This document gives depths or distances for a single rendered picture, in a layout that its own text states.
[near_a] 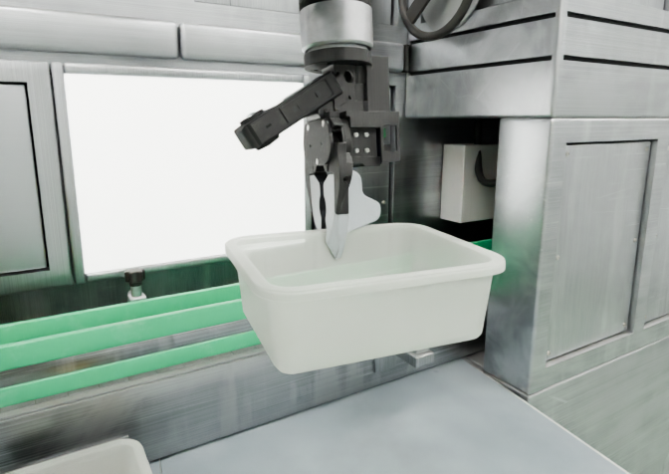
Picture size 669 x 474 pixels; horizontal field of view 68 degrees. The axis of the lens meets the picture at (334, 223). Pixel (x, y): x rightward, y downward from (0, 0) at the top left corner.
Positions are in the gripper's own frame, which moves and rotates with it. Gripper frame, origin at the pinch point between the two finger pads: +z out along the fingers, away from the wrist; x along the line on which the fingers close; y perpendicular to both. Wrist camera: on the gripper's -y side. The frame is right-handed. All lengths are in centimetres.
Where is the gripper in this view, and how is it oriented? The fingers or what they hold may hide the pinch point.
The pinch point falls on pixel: (329, 246)
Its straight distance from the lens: 53.4
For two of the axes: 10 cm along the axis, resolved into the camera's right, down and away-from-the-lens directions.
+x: -4.2, -0.7, 9.0
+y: 9.1, -0.9, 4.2
